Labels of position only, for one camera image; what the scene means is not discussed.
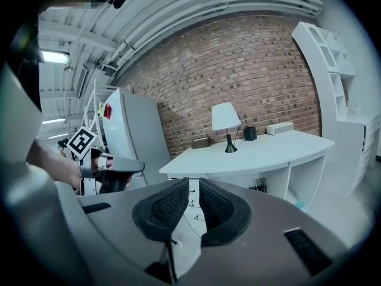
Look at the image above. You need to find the person's left forearm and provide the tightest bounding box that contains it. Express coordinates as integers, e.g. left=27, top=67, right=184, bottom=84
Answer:
left=28, top=138, right=84, bottom=191

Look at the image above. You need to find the black square holder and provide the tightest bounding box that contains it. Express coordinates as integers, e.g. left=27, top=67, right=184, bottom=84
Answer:
left=243, top=125, right=258, bottom=142

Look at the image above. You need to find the white refrigerator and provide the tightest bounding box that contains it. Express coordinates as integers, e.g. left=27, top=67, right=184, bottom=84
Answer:
left=100, top=87, right=173, bottom=191

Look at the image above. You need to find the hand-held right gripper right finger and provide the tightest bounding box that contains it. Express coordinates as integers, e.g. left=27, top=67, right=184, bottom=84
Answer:
left=198, top=177, right=252, bottom=248

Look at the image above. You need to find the white metal rack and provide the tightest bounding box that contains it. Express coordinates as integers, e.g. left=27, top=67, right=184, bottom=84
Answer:
left=80, top=78, right=105, bottom=133

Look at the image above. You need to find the brown box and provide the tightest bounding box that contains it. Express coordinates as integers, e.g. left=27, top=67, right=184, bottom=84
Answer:
left=191, top=136, right=212, bottom=150

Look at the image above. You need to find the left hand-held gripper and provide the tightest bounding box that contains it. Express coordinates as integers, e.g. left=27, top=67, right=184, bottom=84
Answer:
left=66, top=125, right=146, bottom=196

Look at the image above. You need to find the white cabinet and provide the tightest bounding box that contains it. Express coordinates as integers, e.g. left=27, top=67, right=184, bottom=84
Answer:
left=320, top=111, right=376, bottom=198

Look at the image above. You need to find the white rectangular speaker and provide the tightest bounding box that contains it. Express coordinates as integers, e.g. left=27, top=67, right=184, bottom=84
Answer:
left=265, top=122, right=294, bottom=136

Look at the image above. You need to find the white shade table lamp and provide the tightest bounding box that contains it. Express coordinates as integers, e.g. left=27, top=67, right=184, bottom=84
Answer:
left=211, top=101, right=242, bottom=154

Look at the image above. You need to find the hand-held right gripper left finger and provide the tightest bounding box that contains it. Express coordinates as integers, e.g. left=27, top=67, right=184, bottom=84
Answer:
left=132, top=177, right=191, bottom=243

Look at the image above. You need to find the white open shelf unit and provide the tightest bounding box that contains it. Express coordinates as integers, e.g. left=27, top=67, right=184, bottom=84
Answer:
left=291, top=21, right=357, bottom=122

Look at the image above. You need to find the white desk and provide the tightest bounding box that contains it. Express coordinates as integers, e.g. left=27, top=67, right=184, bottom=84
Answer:
left=158, top=129, right=336, bottom=211

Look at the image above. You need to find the ceiling light panel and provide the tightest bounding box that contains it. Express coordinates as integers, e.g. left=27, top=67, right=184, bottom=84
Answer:
left=40, top=49, right=70, bottom=65

